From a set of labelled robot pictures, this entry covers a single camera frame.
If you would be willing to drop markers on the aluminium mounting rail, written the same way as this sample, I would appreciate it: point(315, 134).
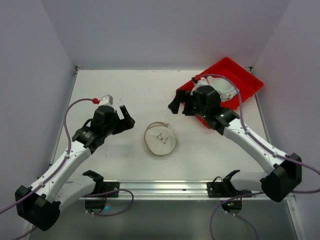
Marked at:
point(139, 190)

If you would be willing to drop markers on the red plastic tray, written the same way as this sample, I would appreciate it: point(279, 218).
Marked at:
point(246, 83)

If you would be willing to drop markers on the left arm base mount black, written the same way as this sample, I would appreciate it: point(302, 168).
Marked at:
point(97, 206)

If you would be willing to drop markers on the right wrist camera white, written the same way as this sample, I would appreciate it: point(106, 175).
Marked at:
point(198, 82)

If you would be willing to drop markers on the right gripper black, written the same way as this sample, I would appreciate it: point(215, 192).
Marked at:
point(186, 105)

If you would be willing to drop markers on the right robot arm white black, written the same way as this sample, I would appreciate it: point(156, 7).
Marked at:
point(279, 177)

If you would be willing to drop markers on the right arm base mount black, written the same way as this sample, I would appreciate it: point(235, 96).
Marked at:
point(223, 188)

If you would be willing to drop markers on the white bra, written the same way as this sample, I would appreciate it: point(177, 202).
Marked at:
point(223, 87)

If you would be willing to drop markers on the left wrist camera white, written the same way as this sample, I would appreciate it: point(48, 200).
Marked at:
point(106, 100)

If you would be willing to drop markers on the white mesh laundry bag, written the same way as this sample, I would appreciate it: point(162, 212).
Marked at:
point(160, 139)

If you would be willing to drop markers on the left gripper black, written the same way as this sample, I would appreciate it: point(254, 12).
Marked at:
point(121, 121)

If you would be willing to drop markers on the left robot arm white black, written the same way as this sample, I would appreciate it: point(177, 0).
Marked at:
point(43, 201)

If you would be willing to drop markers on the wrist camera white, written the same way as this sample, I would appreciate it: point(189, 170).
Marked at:
point(106, 100)
point(198, 82)

